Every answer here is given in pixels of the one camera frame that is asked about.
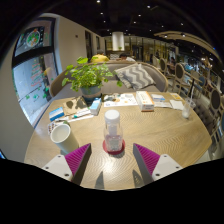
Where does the clear plastic bottle white cap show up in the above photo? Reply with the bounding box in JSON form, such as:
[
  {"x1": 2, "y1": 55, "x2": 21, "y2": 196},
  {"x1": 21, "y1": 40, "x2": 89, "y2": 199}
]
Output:
[{"x1": 103, "y1": 109, "x2": 124, "y2": 153}]

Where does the white round column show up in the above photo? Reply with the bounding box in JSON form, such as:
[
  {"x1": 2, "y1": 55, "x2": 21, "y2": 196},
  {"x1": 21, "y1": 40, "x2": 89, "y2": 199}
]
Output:
[{"x1": 111, "y1": 31, "x2": 126, "y2": 52}]

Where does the blister pack of pills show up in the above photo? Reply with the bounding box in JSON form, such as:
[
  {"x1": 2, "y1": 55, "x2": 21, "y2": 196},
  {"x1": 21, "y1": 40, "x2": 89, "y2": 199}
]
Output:
[{"x1": 47, "y1": 120, "x2": 66, "y2": 134}]

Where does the group of ceiling spotlights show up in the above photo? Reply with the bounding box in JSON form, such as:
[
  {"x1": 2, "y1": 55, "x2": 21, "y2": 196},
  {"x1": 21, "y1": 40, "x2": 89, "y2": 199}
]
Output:
[{"x1": 94, "y1": 0, "x2": 188, "y2": 28}]

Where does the flat round red coaster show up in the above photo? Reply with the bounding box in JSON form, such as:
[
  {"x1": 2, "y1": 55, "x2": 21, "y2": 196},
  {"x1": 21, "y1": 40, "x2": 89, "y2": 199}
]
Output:
[{"x1": 102, "y1": 138, "x2": 127, "y2": 156}]

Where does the clear plastic cup with straw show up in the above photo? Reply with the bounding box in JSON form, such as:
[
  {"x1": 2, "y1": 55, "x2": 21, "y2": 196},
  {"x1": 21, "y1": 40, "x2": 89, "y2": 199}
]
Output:
[{"x1": 181, "y1": 78, "x2": 198, "y2": 120}]

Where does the grey curved sofa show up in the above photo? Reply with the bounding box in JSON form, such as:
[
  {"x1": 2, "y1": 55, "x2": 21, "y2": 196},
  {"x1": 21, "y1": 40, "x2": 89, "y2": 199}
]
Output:
[{"x1": 49, "y1": 60, "x2": 169, "y2": 101}]

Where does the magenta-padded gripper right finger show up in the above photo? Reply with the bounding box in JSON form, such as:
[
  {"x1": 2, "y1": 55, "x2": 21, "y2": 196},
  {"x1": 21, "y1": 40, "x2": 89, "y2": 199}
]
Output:
[{"x1": 132, "y1": 143, "x2": 184, "y2": 185}]

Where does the person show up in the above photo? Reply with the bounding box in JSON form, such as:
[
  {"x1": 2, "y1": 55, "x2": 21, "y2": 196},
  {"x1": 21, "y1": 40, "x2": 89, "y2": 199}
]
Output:
[
  {"x1": 89, "y1": 53, "x2": 110, "y2": 64},
  {"x1": 119, "y1": 52, "x2": 136, "y2": 63}
]

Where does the group of round-backed chairs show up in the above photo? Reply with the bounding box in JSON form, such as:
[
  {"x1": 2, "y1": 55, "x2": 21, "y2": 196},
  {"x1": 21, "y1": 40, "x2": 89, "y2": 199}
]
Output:
[{"x1": 156, "y1": 56, "x2": 224, "y2": 134}]

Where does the white tube green cap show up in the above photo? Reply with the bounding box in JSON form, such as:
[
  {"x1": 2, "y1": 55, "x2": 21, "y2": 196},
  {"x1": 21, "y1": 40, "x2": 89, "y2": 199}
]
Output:
[{"x1": 71, "y1": 111, "x2": 92, "y2": 120}]

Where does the dark-framed window with decorations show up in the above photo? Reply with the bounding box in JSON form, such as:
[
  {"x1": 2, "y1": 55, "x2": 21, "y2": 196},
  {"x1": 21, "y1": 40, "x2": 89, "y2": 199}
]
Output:
[{"x1": 11, "y1": 18, "x2": 58, "y2": 126}]

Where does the green plant in blue pot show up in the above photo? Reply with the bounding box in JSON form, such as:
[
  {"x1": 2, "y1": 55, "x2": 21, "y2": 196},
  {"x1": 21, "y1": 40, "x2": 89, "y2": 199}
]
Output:
[{"x1": 61, "y1": 56, "x2": 124, "y2": 103}]

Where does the white carton with orange print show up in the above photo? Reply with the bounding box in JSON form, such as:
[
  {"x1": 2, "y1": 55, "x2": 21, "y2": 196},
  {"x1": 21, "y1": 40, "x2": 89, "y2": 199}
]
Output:
[{"x1": 135, "y1": 90, "x2": 155, "y2": 112}]

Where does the white paper napkin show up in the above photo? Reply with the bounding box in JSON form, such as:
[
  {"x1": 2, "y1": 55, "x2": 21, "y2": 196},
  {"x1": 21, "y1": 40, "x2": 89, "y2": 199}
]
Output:
[{"x1": 169, "y1": 99, "x2": 185, "y2": 111}]

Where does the printed white leaflet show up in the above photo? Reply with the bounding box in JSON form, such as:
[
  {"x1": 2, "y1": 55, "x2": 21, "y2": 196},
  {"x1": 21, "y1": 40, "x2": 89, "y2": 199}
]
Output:
[{"x1": 103, "y1": 93, "x2": 138, "y2": 108}]

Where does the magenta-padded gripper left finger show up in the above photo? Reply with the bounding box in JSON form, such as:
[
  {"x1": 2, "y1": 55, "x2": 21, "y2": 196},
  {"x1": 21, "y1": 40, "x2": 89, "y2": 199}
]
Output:
[{"x1": 41, "y1": 143, "x2": 93, "y2": 186}]

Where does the small blue white box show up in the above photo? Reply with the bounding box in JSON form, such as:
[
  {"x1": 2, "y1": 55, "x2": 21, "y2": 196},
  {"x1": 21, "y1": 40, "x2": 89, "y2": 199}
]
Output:
[{"x1": 151, "y1": 94, "x2": 166, "y2": 103}]

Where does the blue and white flat box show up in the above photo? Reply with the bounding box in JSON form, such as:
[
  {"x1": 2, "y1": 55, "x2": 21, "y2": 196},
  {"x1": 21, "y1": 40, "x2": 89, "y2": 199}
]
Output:
[{"x1": 48, "y1": 106, "x2": 65, "y2": 123}]

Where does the small light blue carton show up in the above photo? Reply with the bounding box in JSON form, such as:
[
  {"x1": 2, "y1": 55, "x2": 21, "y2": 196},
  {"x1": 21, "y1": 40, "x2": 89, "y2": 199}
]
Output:
[{"x1": 89, "y1": 97, "x2": 103, "y2": 117}]

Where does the white mug green handle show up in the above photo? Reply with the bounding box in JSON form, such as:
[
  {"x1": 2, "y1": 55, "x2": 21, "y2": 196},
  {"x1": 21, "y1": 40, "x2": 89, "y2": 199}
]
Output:
[{"x1": 49, "y1": 121, "x2": 80, "y2": 155}]

